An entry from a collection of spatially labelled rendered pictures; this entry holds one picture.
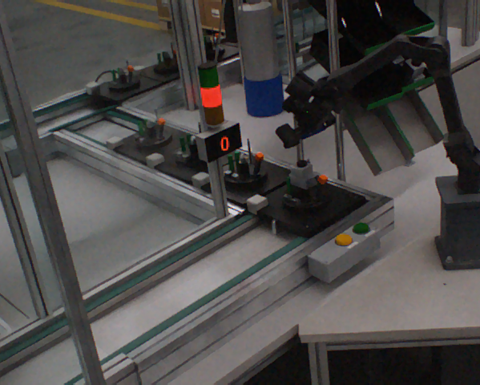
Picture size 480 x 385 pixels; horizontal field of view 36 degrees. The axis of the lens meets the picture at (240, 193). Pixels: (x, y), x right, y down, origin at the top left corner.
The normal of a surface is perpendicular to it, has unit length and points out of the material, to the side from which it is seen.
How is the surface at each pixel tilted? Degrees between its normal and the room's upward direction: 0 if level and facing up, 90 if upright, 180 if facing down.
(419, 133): 45
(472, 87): 90
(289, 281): 90
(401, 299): 0
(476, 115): 90
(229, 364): 0
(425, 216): 0
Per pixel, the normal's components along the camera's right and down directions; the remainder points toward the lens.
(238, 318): 0.67, 0.28
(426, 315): -0.12, -0.88
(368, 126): 0.29, -0.37
